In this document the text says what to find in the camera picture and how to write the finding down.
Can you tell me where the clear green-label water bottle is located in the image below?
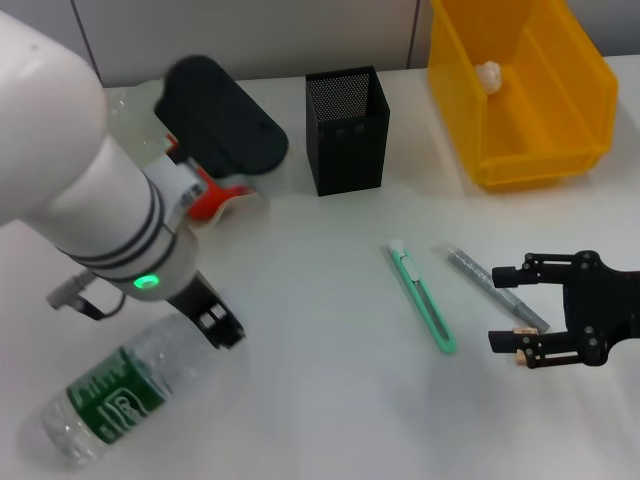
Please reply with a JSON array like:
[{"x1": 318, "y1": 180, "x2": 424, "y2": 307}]
[{"x1": 39, "y1": 312, "x2": 242, "y2": 469}]

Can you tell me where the white paper ball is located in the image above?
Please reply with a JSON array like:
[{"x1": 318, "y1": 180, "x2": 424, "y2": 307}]
[{"x1": 474, "y1": 60, "x2": 504, "y2": 94}]

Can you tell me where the translucent green glass fruit plate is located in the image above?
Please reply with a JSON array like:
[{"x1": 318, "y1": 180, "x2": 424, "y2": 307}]
[{"x1": 102, "y1": 79, "x2": 266, "y2": 231}]

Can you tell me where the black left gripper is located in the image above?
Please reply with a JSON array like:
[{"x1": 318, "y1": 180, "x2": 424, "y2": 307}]
[{"x1": 166, "y1": 269, "x2": 248, "y2": 352}]

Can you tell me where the yellow plastic storage bin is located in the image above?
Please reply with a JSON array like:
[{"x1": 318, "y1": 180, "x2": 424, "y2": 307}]
[{"x1": 427, "y1": 0, "x2": 620, "y2": 194}]

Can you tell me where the mint green utility knife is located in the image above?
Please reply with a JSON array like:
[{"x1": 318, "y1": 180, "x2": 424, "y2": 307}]
[{"x1": 388, "y1": 238, "x2": 458, "y2": 356}]

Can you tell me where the grey silver marker pen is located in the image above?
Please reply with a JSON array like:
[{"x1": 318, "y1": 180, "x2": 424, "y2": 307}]
[{"x1": 444, "y1": 244, "x2": 552, "y2": 334}]

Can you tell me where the black silver wrist camera box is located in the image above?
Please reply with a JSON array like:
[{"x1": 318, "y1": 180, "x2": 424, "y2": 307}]
[{"x1": 153, "y1": 54, "x2": 291, "y2": 179}]

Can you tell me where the grey plug with dark cable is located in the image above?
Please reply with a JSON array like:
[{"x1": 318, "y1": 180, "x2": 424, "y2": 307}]
[{"x1": 46, "y1": 272, "x2": 127, "y2": 321}]

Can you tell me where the black mesh pen holder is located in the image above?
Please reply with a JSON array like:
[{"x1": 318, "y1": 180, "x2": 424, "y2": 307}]
[{"x1": 305, "y1": 65, "x2": 391, "y2": 197}]

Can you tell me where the tan rubber eraser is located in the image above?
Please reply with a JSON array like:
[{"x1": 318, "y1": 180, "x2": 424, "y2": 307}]
[{"x1": 512, "y1": 326, "x2": 540, "y2": 369}]

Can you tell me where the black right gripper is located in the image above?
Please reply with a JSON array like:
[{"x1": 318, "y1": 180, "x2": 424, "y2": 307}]
[{"x1": 487, "y1": 249, "x2": 640, "y2": 371}]

